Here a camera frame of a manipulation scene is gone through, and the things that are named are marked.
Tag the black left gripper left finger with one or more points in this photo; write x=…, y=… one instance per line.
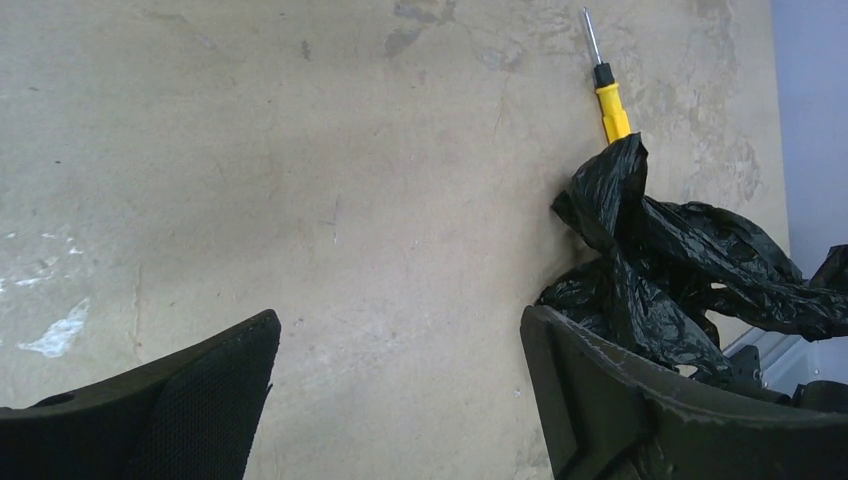
x=190, y=415

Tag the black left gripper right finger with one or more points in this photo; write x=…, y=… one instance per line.
x=607, y=413

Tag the black plastic trash bag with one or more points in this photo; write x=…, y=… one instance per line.
x=661, y=267

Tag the yellow handled screwdriver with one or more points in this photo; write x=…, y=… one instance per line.
x=614, y=117

